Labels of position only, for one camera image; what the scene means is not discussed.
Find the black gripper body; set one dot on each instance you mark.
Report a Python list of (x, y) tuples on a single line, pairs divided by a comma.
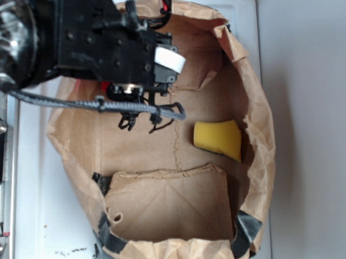
[(96, 41)]

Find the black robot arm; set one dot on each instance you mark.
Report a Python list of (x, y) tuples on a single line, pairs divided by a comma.
[(28, 42)]

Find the yellow sponge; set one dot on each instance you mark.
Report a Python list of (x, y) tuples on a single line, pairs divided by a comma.
[(223, 138)]

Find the brown paper bag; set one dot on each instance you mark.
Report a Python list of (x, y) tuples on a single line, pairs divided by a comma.
[(166, 152)]

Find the aluminium extrusion rail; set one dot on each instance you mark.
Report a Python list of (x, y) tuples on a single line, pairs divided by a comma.
[(9, 110)]

